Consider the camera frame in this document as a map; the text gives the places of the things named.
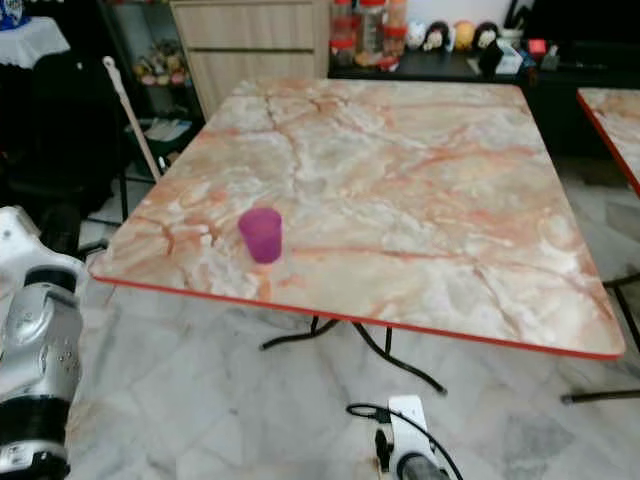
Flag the black chair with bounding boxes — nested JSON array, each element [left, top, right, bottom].
[[0, 50, 133, 226]]

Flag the white papers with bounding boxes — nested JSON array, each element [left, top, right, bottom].
[[139, 117, 194, 144]]

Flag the black round figurine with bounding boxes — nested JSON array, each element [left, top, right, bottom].
[[475, 21, 502, 49]]

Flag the black and white figurine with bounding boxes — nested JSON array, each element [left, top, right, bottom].
[[425, 22, 452, 53]]

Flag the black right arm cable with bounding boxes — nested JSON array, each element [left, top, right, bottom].
[[346, 401, 467, 480]]

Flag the pale wooden stick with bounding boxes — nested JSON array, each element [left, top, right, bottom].
[[101, 56, 163, 183]]

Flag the black metal shelf rack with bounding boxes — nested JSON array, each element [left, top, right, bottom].
[[98, 0, 193, 183]]

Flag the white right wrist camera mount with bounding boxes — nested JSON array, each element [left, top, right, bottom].
[[387, 395, 430, 477]]

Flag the black metal table legs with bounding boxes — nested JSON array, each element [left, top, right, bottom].
[[259, 314, 449, 395], [562, 272, 640, 405]]

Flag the light wooden cabinet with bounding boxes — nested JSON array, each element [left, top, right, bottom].
[[170, 0, 332, 119]]

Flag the white lace cloth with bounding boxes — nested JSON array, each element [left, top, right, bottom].
[[0, 15, 72, 70]]

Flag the small white box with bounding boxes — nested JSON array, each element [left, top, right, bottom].
[[501, 49, 527, 74]]

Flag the black television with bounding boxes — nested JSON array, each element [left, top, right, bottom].
[[525, 0, 640, 47]]

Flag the small colourful figurines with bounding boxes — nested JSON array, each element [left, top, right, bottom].
[[134, 41, 190, 87]]

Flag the blue and white vase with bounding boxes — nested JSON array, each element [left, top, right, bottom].
[[0, 0, 32, 30]]

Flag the orange-filled red-lid plastic jar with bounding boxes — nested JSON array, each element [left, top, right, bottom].
[[385, 0, 410, 60]]

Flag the large red-lid plastic jar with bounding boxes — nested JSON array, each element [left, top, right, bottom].
[[353, 0, 390, 67]]

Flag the small red-lid plastic jar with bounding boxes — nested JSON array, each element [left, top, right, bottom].
[[329, 0, 357, 67]]

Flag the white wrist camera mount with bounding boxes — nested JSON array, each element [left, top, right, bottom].
[[387, 395, 430, 477], [0, 205, 89, 293]]

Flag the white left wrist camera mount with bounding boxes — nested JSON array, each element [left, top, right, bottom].
[[0, 205, 89, 293]]

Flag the purple plastic cup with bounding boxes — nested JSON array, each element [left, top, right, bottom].
[[238, 207, 284, 265]]

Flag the yellow round figurine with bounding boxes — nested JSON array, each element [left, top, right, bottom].
[[452, 19, 477, 51]]

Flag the white round figurine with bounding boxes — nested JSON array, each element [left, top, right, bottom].
[[405, 22, 428, 51]]

